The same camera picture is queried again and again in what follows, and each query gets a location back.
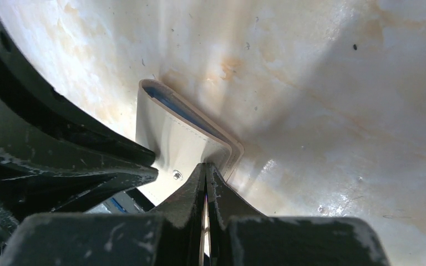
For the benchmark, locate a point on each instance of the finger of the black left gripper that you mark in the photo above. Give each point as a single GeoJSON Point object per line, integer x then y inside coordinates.
{"type": "Point", "coordinates": [39, 173]}
{"type": "Point", "coordinates": [33, 98]}

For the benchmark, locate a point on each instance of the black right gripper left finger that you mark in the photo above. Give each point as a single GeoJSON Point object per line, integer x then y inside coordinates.
{"type": "Point", "coordinates": [169, 234]}

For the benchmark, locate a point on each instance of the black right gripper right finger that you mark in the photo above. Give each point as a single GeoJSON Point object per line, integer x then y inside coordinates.
{"type": "Point", "coordinates": [242, 235]}

